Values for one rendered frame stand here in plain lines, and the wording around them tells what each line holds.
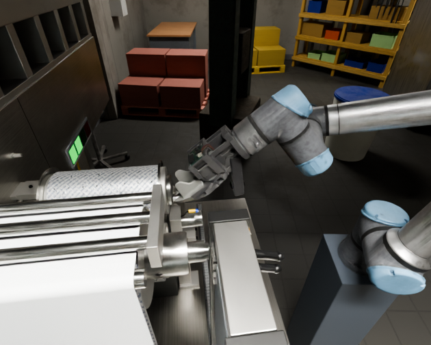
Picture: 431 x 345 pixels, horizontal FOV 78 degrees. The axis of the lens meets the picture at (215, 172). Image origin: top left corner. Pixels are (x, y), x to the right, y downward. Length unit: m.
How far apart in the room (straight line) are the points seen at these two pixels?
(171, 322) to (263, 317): 0.61
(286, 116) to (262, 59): 5.31
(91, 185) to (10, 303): 0.35
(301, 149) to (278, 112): 0.09
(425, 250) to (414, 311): 1.47
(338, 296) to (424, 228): 0.41
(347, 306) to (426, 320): 1.15
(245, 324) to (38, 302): 0.20
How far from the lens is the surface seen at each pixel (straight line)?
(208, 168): 0.57
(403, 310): 2.19
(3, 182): 0.72
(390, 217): 0.89
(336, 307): 1.11
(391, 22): 5.65
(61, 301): 0.33
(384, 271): 0.79
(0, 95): 0.76
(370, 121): 0.69
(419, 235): 0.76
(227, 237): 0.31
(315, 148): 0.58
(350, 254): 0.99
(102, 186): 0.63
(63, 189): 0.66
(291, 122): 0.54
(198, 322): 0.85
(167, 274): 0.41
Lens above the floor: 1.68
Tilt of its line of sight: 37 degrees down
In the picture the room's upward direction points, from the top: straight up
